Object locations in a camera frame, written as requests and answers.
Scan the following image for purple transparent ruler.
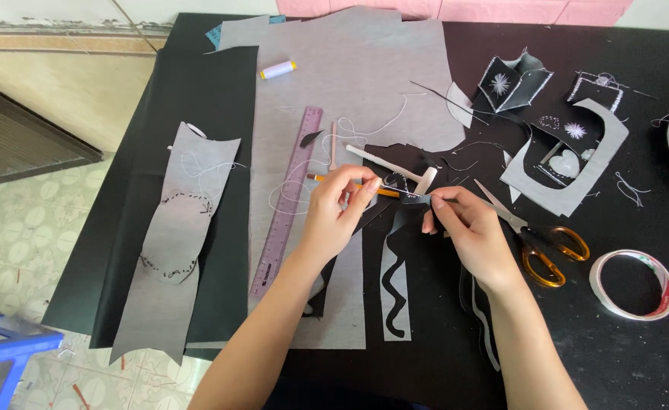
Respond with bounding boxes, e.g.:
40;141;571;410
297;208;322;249
249;106;324;298

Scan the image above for white plastic mallet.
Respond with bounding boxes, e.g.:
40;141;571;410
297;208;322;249
345;143;439;196

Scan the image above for white thread spool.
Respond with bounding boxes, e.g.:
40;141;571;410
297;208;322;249
260;60;298;80

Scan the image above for loose white thread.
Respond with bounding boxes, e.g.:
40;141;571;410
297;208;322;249
268;94;409;216

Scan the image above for black rectangular stitched piece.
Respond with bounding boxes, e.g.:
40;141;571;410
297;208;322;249
566;71;625;114

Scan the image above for person's right hand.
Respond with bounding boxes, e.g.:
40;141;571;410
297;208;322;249
421;186;525;295

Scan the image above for black embroidered fabric piece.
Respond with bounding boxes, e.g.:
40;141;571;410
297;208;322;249
531;113;604;166

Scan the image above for pink cloth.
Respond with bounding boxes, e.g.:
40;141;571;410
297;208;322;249
275;0;635;27

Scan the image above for long grey stitched fabric strip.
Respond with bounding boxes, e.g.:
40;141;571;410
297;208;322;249
109;121;242;366

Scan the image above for black folded piece white stitching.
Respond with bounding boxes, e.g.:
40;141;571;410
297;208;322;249
471;50;555;114

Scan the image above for orange-handled scissors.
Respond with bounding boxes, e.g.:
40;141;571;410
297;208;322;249
473;179;590;288

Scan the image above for translucent heart-shaped piece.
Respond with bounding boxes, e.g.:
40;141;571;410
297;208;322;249
548;149;581;178

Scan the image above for small black fabric piece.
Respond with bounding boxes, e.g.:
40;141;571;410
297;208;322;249
382;172;433;207

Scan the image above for roll of white tape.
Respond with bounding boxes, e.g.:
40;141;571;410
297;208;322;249
589;249;669;321

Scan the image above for grey strip with wavy cutout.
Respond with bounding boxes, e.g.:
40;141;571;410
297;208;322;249
379;242;412;342

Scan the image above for blue plastic stool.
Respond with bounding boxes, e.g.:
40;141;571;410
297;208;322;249
0;314;65;410

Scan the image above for black wavy fabric strip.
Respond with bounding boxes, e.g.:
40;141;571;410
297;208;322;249
459;263;502;373

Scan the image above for person's left hand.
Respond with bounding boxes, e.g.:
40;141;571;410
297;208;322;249
297;164;382;266

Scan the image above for dark door mat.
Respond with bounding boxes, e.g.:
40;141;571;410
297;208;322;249
0;74;104;191

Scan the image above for black fabric sheet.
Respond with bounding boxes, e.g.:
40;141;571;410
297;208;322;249
41;46;259;350

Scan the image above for large grey fabric sheet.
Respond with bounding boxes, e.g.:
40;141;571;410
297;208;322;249
186;6;467;350

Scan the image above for blue paper sheet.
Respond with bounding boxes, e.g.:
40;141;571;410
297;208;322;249
205;14;287;51

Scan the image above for orange pencil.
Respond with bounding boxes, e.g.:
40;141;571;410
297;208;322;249
306;173;401;199

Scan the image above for grey cut-out fabric frame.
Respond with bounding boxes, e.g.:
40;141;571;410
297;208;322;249
500;98;630;218

